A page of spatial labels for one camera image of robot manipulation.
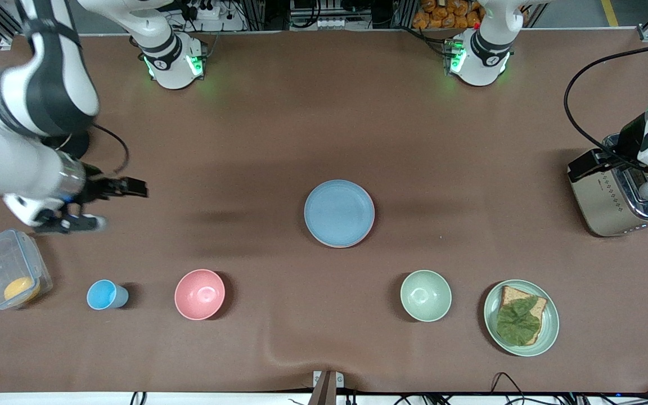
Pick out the black looped cable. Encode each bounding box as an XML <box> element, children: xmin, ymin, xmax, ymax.
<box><xmin>491</xmin><ymin>372</ymin><xmax>528</xmax><ymax>405</ymax></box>

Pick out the brown table cloth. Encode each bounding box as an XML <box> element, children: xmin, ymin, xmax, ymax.
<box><xmin>0</xmin><ymin>28</ymin><xmax>648</xmax><ymax>394</ymax></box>

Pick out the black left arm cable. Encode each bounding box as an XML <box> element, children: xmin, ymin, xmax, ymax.
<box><xmin>562</xmin><ymin>42</ymin><xmax>648</xmax><ymax>169</ymax></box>

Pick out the brown bread slice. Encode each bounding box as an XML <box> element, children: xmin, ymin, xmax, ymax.
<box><xmin>498</xmin><ymin>285</ymin><xmax>548</xmax><ymax>345</ymax></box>

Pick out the blue cup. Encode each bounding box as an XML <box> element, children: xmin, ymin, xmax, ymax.
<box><xmin>87</xmin><ymin>280</ymin><xmax>129</xmax><ymax>311</ymax></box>

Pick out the green plate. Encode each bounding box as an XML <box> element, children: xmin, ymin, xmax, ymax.
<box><xmin>483</xmin><ymin>280</ymin><xmax>560</xmax><ymax>357</ymax></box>

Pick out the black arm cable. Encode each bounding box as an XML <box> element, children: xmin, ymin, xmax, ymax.
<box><xmin>91</xmin><ymin>124</ymin><xmax>130</xmax><ymax>175</ymax></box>
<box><xmin>562</xmin><ymin>42</ymin><xmax>648</xmax><ymax>169</ymax></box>

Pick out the pink bowl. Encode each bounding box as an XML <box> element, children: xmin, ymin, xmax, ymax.
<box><xmin>174</xmin><ymin>269</ymin><xmax>226</xmax><ymax>321</ymax></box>

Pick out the green bowl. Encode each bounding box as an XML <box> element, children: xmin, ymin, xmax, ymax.
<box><xmin>400</xmin><ymin>270</ymin><xmax>453</xmax><ymax>323</ymax></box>

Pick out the bag of orange buns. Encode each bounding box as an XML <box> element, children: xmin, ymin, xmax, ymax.
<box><xmin>412</xmin><ymin>0</ymin><xmax>482</xmax><ymax>30</ymax></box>

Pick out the grey metal bracket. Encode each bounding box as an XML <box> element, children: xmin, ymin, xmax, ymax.
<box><xmin>313</xmin><ymin>370</ymin><xmax>344</xmax><ymax>405</ymax></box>

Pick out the blue plate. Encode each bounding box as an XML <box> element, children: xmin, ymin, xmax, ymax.
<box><xmin>304</xmin><ymin>179</ymin><xmax>376</xmax><ymax>247</ymax></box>

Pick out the beige metal toaster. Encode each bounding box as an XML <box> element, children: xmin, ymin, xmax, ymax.
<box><xmin>568</xmin><ymin>133</ymin><xmax>648</xmax><ymax>237</ymax></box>

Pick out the yellow round fruit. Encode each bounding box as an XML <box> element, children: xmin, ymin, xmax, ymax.
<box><xmin>3</xmin><ymin>277</ymin><xmax>41</xmax><ymax>304</ymax></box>

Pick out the white power strip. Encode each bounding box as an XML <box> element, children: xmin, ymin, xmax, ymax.
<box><xmin>181</xmin><ymin>0</ymin><xmax>222</xmax><ymax>21</ymax></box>

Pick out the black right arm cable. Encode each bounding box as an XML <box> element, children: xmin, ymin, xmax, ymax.
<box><xmin>91</xmin><ymin>124</ymin><xmax>130</xmax><ymax>175</ymax></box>

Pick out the green lettuce leaf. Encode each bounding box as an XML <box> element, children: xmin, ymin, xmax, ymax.
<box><xmin>496</xmin><ymin>297</ymin><xmax>542</xmax><ymax>346</ymax></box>

